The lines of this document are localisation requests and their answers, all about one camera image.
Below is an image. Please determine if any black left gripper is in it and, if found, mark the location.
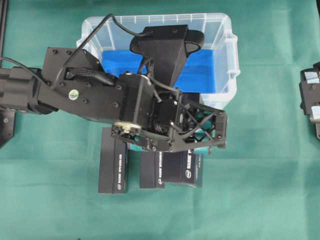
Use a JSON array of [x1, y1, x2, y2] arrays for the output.
[[111, 91, 228, 155]]

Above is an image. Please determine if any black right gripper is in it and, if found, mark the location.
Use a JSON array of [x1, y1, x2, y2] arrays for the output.
[[299, 62, 320, 139]]

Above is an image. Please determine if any black box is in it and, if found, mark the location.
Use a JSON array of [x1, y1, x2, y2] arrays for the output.
[[98, 127, 128, 194], [139, 151, 165, 189], [162, 92, 205, 189]]

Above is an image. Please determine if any clear plastic storage case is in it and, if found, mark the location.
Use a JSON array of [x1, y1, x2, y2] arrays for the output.
[[84, 13, 241, 110]]

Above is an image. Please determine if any blue plastic insert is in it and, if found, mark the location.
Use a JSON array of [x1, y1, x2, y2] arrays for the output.
[[102, 49, 216, 94]]

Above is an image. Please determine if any green table cloth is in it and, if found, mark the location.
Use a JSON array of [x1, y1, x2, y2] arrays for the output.
[[0, 0, 320, 240]]

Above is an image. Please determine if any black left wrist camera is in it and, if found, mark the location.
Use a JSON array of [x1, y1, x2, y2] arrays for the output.
[[129, 24, 205, 87]]

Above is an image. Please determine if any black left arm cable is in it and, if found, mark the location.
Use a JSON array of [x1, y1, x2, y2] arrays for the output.
[[0, 13, 181, 93]]

